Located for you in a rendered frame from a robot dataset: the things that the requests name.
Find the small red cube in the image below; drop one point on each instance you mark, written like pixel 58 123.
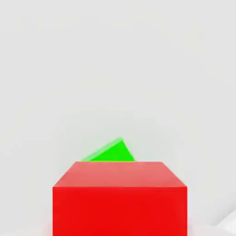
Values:
pixel 119 208

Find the small green cube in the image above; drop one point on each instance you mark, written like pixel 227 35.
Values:
pixel 115 153

